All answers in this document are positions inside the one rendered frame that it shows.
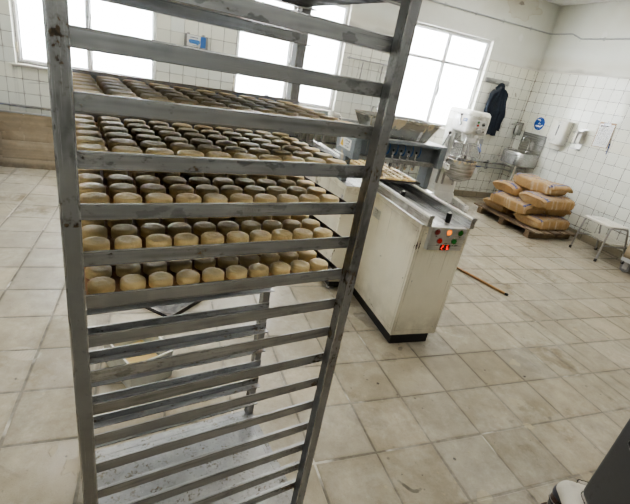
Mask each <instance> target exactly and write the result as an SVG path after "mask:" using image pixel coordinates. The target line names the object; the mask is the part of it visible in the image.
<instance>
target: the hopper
mask: <svg viewBox="0 0 630 504"><path fill-rule="evenodd" d="M355 112H356V116H357V120H358V124H362V125H370V126H374V122H375V118H376V113H377V112H372V111H365V110H359V109H355ZM441 127H442V125H438V124H435V123H432V122H428V121H425V120H422V119H416V118H410V117H403V116H397V115H395V118H394V122H393V126H392V130H391V134H390V138H392V139H399V140H407V141H414V142H421V143H426V142H427V141H428V140H429V139H430V138H431V137H432V136H433V135H434V134H435V133H436V132H437V131H438V130H439V129H440V128H441Z"/></svg>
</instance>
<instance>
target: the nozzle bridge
mask: <svg viewBox="0 0 630 504"><path fill-rule="evenodd" d="M389 143H391V148H390V144H389ZM389 143H388V147H387V153H388V151H389V148H390V151H389V153H388V154H386V158H385V160H384V162H386V163H394V164H403V165H412V166H420V167H419V171H418V174H417V178H416V181H418V182H420V185H419V187H421V188H422V189H427V187H428V184H429V180H430V177H431V173H432V170H433V168H435V169H440V170H441V169H442V166H443V162H444V159H445V156H446V152H447V149H448V148H447V147H444V146H442V145H439V144H436V143H434V142H431V141H427V142H426V143H421V142H414V141H407V140H399V139H392V138H390V139H389ZM397 144H398V145H399V148H398V145H397ZM369 145H370V139H359V138H348V137H337V142H336V147H335V149H336V150H338V151H339V152H340V156H339V159H340V160H343V161H345V162H346V163H348V164H350V160H351V159H352V160H366V159H367V154H368V150H369ZM405 145H406V152H405ZM413 146H414V152H413ZM420 147H421V149H422V150H421V149H420ZM397 148H398V151H397ZM393 149H395V153H396V151H397V154H396V155H394V157H393V159H391V158H390V157H391V153H392V151H393ZM401 150H403V151H402V155H403V154H404V152H405V154H404V155H403V156H402V157H401V160H399V159H398V157H399V153H400V151H401ZM408 151H410V156H411V154H412V152H413V154H412V156H411V157H409V160H408V161H407V160H406V156H407V153H408ZM420 151H421V154H420ZM416 152H418V153H417V157H418V156H419V154H420V156H419V157H418V158H417V159H416V161H413V158H414V155H415V153H416Z"/></svg>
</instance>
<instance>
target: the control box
mask: <svg viewBox="0 0 630 504"><path fill-rule="evenodd" d="M436 230H440V234H438V235H436V234H435V232H436ZM449 230H451V231H452V234H451V235H447V232H448V231H449ZM460 231H463V235H462V236H459V232H460ZM466 232H467V229H466V228H465V227H452V226H434V225H432V226H431V227H429V230H428V234H427V237H426V240H425V244H424V247H423V248H425V249H426V250H441V249H442V248H441V246H442V245H444V247H443V246H442V247H443V249H442V250H446V248H447V247H448V246H447V245H449V247H448V249H447V250H453V251H460V250H461V247H462V244H463V241H464V238H465V235H466ZM440 238H441V239H442V243H440V244H439V243H437V240H438V239H440ZM453 239H456V240H457V242H456V244H452V240H453Z"/></svg>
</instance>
